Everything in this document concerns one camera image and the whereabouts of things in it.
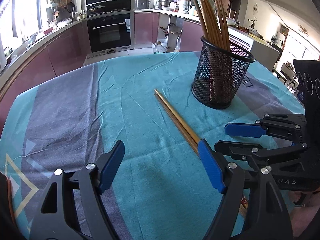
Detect purple kitchen cabinets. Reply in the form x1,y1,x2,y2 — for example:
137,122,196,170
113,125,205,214
0,12,209,130

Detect clear plastic water bottle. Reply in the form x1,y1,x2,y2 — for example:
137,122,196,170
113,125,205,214
153,41,167,54

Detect black mesh utensil holder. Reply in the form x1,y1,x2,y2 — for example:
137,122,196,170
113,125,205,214
191,35,256,110

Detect dark wooden chair back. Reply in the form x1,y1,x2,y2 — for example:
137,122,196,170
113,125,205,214
0,172,13,233

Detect teal and grey tablecloth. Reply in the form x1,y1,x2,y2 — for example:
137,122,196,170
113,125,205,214
0,51,307,240

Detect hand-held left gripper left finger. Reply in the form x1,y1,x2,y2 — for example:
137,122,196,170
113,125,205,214
26,140,125,240

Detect black built-in oven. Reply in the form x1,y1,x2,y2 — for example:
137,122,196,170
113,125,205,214
86,11,135,53

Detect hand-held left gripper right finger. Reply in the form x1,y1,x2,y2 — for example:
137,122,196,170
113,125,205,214
197,138,294,240

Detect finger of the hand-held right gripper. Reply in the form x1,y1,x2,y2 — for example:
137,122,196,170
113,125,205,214
214,141,308,168
224,114,307,143

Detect pink garment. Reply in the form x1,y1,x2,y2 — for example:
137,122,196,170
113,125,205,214
290,191,320,238

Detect pot with glass lid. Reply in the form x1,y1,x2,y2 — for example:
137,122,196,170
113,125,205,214
88,4,105,14

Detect kitchen window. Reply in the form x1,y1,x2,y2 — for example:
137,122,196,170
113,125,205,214
0,0,44,50

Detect bunch of wooden chopsticks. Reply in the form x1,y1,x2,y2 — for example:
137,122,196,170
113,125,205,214
184,0,237,103

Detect light bamboo chopstick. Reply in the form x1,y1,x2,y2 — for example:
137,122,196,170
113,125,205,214
154,89,249,209

